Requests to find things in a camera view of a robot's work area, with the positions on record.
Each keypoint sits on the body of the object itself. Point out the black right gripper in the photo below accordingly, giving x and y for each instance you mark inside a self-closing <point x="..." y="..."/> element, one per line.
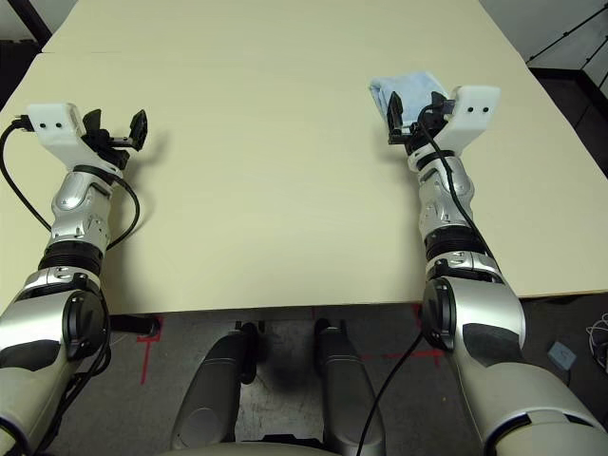
<point x="425" y="135"/>

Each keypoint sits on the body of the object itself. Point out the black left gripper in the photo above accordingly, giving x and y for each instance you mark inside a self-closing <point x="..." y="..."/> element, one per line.
<point x="111" y="149"/>

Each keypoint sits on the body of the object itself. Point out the light blue towel white trim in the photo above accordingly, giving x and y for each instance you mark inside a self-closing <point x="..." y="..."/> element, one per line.
<point x="413" y="90"/>

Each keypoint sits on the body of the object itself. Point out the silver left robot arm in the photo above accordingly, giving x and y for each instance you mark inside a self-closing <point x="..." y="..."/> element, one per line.
<point x="76" y="204"/>

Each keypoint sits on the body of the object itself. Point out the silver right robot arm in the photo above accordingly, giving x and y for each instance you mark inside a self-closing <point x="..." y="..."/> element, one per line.
<point x="484" y="323"/>

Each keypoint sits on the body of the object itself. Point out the black foam floor mat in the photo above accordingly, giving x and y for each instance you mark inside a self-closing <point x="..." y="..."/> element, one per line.
<point x="14" y="71"/>

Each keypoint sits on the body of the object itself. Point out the black cabinet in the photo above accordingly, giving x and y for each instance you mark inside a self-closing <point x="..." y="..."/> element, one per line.
<point x="579" y="109"/>

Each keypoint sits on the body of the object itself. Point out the black tripod stand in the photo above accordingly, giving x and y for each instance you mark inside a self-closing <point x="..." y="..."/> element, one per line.
<point x="565" y="38"/>

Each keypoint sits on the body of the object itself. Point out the small grey floor box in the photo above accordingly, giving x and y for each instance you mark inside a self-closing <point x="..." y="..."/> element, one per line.
<point x="560" y="356"/>

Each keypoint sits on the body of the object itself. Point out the grey robot torso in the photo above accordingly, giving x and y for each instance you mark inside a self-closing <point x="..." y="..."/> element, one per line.
<point x="237" y="449"/>

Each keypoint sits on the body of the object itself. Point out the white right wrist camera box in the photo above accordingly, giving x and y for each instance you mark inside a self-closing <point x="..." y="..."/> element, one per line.
<point x="475" y="114"/>

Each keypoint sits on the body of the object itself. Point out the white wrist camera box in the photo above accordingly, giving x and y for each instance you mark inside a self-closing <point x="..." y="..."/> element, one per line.
<point x="52" y="123"/>
<point x="475" y="114"/>

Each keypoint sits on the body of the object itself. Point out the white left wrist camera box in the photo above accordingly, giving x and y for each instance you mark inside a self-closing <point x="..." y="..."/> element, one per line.
<point x="52" y="123"/>

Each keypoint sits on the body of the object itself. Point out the side table black frame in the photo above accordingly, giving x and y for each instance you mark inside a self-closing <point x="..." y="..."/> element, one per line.
<point x="35" y="19"/>

